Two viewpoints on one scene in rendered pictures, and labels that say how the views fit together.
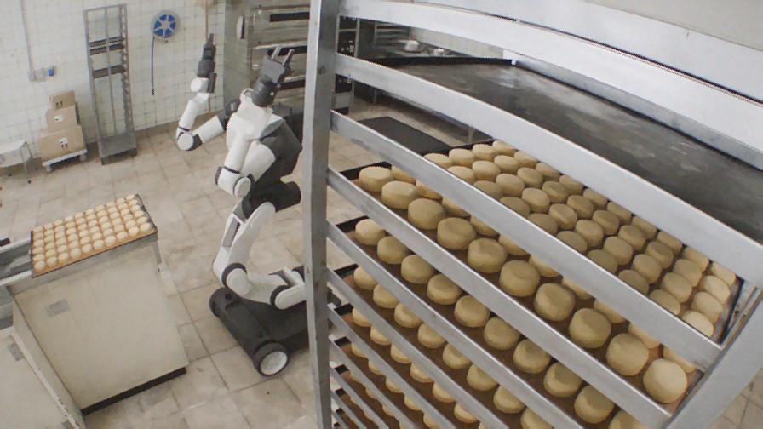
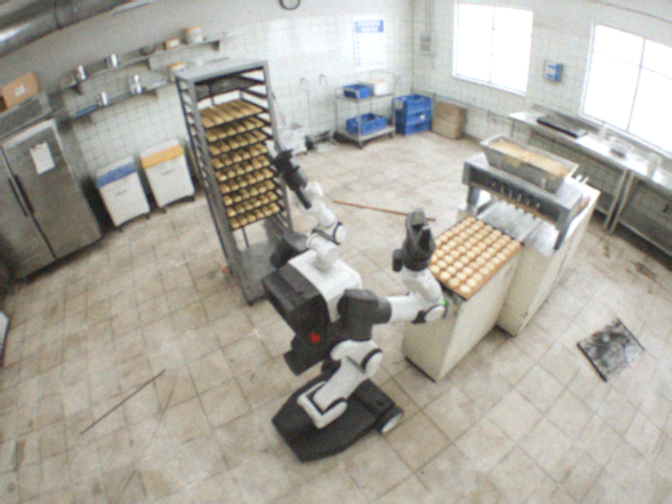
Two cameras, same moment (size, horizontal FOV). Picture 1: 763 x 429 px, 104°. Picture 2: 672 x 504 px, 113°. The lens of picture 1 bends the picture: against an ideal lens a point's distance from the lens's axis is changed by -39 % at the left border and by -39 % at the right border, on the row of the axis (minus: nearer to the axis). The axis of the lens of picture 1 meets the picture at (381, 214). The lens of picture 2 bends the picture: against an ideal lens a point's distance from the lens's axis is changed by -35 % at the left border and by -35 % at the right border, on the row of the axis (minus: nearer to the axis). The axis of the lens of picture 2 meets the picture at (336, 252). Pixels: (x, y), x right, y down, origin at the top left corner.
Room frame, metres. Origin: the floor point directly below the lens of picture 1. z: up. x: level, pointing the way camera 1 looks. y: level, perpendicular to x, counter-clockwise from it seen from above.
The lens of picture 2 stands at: (2.60, 0.76, 2.02)
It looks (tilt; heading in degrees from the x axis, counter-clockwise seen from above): 39 degrees down; 190
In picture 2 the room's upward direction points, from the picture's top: 5 degrees counter-clockwise
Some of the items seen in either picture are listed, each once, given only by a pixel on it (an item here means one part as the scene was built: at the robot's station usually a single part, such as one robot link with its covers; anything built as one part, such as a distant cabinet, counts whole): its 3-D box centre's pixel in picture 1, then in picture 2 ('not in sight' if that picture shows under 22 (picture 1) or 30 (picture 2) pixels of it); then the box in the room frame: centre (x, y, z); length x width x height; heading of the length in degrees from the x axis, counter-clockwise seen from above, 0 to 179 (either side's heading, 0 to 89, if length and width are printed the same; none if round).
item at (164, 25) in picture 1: (164, 51); not in sight; (4.88, 2.86, 1.10); 0.41 x 0.17 x 1.10; 129
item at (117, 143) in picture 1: (108, 81); not in sight; (4.10, 3.26, 0.93); 0.64 x 0.51 x 1.78; 42
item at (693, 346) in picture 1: (491, 203); (249, 91); (0.41, -0.11, 1.59); 0.64 x 0.03 x 0.03; 39
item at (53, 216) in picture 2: not in sight; (32, 188); (0.31, -3.27, 1.02); 1.40 x 0.90 x 2.05; 129
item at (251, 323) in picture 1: (279, 302); (328, 407); (1.78, 0.50, 0.19); 0.64 x 0.52 x 0.33; 134
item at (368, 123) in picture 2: not in sight; (366, 123); (-2.80, 0.52, 0.28); 0.56 x 0.38 x 0.20; 137
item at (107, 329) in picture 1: (104, 316); (461, 302); (1.16, 1.29, 0.45); 0.70 x 0.34 x 0.90; 135
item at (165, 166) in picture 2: not in sight; (167, 175); (-0.90, -2.00, 0.38); 0.64 x 0.54 x 0.77; 40
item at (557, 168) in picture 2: not in sight; (529, 160); (0.81, 1.65, 1.28); 0.54 x 0.27 x 0.06; 45
